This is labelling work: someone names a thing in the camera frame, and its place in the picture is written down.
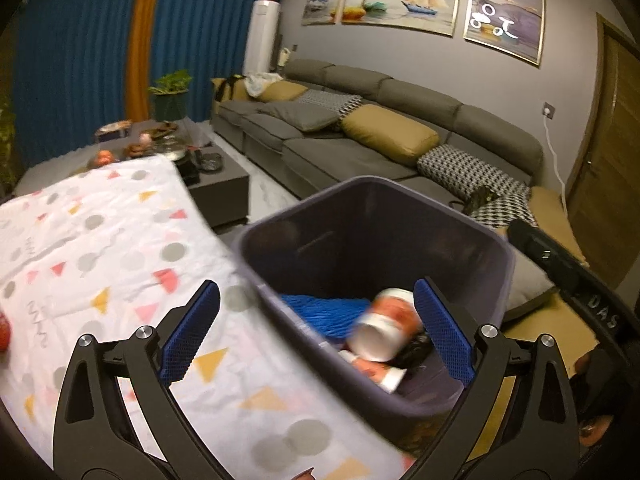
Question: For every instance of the large tan cushion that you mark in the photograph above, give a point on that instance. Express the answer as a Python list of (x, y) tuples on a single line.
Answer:
[(390, 132)]

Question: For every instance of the patterned flat box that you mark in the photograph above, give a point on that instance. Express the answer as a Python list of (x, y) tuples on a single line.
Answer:
[(114, 130)]

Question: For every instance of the red paper cup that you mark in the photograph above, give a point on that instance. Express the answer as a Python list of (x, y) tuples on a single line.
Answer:
[(3, 332)]

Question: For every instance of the purple plastic waste bin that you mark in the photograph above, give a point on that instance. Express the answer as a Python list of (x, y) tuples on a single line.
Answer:
[(370, 220)]

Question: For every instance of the large light grey cushion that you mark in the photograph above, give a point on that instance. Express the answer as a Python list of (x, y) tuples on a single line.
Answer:
[(532, 282)]

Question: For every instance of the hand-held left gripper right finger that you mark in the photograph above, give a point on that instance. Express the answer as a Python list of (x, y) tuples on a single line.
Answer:
[(442, 330)]

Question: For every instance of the orange curtain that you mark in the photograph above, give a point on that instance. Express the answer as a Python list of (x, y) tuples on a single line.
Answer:
[(142, 45)]

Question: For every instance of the white patterned tablecloth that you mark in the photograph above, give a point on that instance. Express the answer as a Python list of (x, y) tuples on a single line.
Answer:
[(100, 240)]

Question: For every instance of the grey sectional sofa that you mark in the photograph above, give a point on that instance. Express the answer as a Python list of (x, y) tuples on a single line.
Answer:
[(310, 150)]

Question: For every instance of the brown wooden door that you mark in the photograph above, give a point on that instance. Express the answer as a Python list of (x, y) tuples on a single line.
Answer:
[(605, 160)]

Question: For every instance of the small tan cushion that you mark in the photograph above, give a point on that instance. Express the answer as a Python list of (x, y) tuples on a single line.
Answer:
[(282, 91)]

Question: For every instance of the green potted plant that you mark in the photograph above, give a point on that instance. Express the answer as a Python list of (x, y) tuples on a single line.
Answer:
[(170, 92)]

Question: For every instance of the trailing plant on stand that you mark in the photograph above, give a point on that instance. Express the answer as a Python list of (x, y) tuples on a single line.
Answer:
[(6, 150)]

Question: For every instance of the orange printed paper cup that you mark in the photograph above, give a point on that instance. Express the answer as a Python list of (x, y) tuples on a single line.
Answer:
[(375, 372), (385, 322)]

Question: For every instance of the person's right hand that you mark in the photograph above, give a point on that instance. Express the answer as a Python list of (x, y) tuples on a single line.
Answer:
[(602, 385)]

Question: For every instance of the brown wooden figurine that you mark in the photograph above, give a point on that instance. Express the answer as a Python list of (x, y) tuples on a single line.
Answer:
[(137, 150)]

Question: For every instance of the glass kettle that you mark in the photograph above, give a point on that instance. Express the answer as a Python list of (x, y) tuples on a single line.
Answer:
[(172, 147)]

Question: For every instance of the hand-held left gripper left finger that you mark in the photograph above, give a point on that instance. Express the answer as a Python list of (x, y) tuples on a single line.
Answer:
[(190, 332)]

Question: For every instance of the black foil wrapper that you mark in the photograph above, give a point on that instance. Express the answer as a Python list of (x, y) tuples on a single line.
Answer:
[(412, 352)]

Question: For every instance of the white crumpled cloth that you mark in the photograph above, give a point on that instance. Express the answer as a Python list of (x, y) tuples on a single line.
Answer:
[(262, 82)]

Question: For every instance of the dark grey coffee table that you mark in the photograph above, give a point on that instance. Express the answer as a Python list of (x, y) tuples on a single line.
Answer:
[(220, 195)]

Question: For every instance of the blue mesh net bag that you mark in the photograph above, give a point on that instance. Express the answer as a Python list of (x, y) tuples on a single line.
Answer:
[(320, 315)]

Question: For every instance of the orange figurine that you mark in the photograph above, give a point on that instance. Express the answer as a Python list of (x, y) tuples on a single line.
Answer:
[(101, 158)]

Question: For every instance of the black ashtray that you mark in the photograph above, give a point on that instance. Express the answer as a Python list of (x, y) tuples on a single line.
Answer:
[(210, 161)]

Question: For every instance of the blue curtain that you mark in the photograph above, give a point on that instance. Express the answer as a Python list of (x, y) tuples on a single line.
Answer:
[(210, 25), (75, 60)]

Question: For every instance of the black tea tray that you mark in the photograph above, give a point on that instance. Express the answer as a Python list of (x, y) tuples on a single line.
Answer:
[(187, 170)]

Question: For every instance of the houndstooth cushion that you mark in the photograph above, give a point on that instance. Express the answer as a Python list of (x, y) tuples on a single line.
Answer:
[(332, 101), (510, 207), (465, 167)]

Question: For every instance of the wall socket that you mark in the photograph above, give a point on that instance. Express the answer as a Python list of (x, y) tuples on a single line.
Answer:
[(549, 110)]

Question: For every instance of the white standing air conditioner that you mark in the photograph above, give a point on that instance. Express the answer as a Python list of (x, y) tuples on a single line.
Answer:
[(260, 40)]

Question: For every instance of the purple framed painting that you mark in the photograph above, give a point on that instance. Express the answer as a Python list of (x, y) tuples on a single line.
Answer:
[(502, 12)]

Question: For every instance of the dark grey cushion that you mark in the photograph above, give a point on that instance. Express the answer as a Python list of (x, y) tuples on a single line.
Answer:
[(305, 116)]

